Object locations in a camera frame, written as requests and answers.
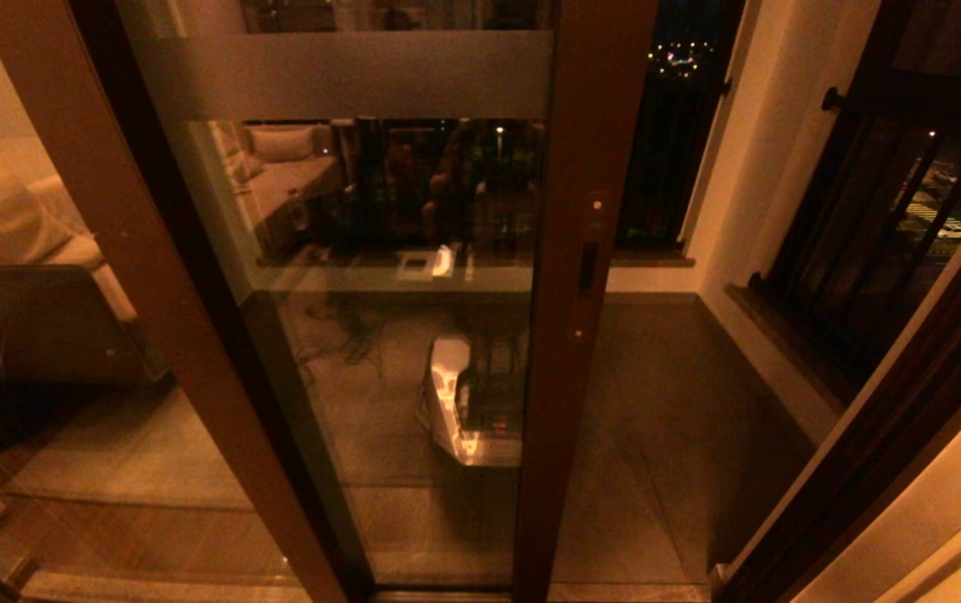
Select dark brown door jamb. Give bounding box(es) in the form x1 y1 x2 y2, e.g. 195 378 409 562
710 159 961 603

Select brown framed sliding glass door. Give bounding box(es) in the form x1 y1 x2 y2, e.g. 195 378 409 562
116 0 661 603

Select brown framed fixed glass panel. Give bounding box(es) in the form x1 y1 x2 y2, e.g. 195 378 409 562
0 0 376 603

